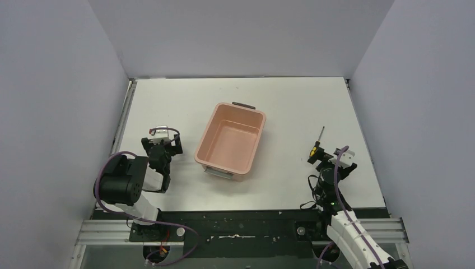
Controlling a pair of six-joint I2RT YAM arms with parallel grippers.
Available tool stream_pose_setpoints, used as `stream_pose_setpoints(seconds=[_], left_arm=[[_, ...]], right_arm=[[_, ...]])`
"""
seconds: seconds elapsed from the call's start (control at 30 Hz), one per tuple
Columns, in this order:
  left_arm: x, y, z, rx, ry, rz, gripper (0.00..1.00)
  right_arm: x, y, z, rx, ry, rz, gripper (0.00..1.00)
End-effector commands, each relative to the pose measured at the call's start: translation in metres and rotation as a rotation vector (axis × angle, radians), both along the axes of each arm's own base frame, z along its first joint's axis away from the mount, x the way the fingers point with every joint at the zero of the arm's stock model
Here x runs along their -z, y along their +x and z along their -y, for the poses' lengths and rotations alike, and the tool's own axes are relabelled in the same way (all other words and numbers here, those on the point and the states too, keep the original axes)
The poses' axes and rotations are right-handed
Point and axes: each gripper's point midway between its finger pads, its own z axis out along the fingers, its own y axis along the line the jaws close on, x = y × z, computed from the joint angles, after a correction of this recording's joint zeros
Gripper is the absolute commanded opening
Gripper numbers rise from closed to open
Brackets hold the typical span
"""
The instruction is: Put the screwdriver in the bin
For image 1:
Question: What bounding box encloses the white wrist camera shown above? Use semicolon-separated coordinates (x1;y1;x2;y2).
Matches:
334;149;355;169
151;126;170;144

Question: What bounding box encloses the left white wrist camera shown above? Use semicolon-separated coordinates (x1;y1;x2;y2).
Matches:
151;126;170;144

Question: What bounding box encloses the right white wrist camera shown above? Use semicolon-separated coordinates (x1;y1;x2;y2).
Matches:
334;149;355;169

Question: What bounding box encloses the black yellow screwdriver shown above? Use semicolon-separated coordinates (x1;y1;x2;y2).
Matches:
309;126;325;157

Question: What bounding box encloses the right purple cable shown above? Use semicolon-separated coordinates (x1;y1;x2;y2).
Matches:
316;145;386;269

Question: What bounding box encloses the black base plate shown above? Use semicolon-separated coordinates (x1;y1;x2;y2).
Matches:
91;207;390;261

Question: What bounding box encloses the left side aluminium rail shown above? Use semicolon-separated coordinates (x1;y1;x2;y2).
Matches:
110;78;137;154

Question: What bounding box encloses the aluminium front rail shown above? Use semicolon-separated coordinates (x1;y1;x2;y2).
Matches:
75;219;409;245

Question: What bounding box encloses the aluminium rail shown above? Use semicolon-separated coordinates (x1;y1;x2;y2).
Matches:
110;78;137;154
75;219;409;245

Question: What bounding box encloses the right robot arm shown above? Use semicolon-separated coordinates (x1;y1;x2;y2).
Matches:
308;141;408;268

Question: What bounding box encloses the pink plastic bin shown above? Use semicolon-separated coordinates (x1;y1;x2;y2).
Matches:
194;102;266;182

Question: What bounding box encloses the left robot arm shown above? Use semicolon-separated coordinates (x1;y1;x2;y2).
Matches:
93;129;183;241

